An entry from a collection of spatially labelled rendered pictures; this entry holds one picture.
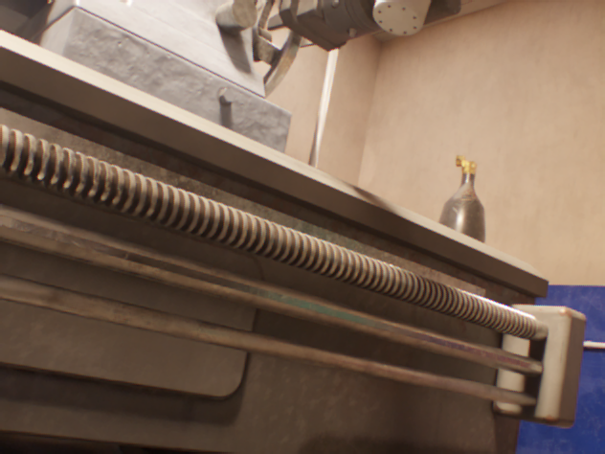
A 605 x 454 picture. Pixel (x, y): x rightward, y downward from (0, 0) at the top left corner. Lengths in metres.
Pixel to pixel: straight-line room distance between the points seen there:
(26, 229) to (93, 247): 0.06
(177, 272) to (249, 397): 0.23
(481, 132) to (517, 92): 0.35
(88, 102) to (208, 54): 0.27
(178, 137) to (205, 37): 0.24
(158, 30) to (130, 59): 0.07
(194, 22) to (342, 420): 0.57
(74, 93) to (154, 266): 0.19
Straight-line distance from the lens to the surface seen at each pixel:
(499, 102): 4.91
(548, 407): 1.15
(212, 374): 0.80
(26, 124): 0.70
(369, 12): 0.94
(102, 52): 0.85
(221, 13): 0.99
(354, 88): 5.65
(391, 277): 0.85
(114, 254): 0.64
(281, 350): 0.75
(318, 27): 1.02
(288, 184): 0.84
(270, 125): 0.96
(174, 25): 0.94
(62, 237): 0.62
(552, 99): 4.68
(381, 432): 1.01
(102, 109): 0.73
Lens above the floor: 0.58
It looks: 11 degrees up
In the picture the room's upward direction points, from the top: 11 degrees clockwise
